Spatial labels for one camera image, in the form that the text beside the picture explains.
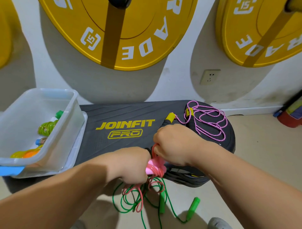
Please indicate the person's right hand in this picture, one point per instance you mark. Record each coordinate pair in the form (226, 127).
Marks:
(181, 144)

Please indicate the person's left hand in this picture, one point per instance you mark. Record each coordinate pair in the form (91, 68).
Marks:
(130, 165)

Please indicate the clear plastic storage bin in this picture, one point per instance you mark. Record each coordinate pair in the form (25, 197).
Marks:
(28, 118)

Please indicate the person's left forearm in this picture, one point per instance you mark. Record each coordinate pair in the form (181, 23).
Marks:
(49, 198)

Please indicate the person's right forearm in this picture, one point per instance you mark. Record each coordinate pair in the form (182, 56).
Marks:
(259, 186)

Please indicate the person's left grey shoe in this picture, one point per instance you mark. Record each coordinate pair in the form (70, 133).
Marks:
(78, 225)

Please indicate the black aerobic step platform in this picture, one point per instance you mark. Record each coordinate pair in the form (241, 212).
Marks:
(118, 141)

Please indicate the translucent plastic lid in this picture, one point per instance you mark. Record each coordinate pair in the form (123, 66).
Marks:
(80, 141)

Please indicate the large yellow weight plate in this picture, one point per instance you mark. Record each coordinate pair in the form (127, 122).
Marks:
(151, 40)

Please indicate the red fire extinguisher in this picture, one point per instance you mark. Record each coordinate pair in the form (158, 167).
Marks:
(290, 115)

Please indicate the blue plastic piece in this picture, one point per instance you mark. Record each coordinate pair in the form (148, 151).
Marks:
(10, 171)

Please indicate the black plate peg cap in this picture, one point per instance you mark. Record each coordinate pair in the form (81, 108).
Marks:
(120, 3)

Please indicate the white wall socket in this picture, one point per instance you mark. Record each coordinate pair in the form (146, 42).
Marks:
(210, 77)

